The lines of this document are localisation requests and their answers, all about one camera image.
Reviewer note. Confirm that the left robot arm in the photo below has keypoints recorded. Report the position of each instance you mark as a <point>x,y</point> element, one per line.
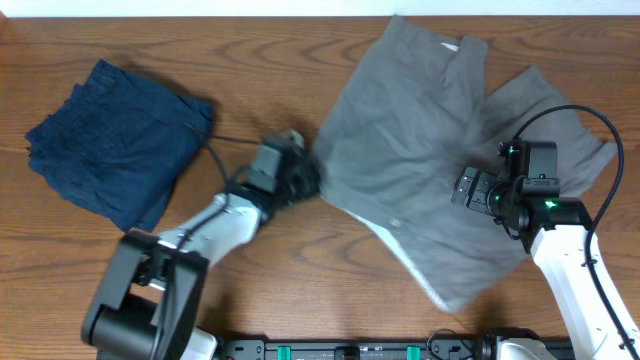
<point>146,303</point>

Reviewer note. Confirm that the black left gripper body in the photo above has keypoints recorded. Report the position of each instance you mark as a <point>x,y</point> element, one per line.
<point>296,186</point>

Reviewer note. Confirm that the grey shorts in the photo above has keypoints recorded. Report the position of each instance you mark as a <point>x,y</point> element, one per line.
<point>414,114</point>

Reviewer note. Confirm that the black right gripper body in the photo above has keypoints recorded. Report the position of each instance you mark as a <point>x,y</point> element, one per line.
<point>478,200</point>

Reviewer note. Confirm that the folded navy blue shorts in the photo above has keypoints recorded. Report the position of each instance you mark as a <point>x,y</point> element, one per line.
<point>118,144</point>

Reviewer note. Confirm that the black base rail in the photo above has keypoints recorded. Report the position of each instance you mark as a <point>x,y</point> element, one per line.
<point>501,343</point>

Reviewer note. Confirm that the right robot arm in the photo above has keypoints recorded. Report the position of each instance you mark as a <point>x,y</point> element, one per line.
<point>524,199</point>

